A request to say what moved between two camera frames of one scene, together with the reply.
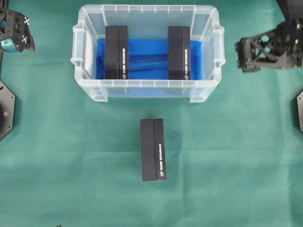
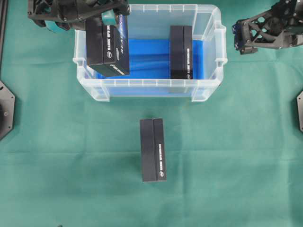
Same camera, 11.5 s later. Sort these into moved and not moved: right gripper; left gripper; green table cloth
Moved: left gripper; right gripper
Not moved: green table cloth
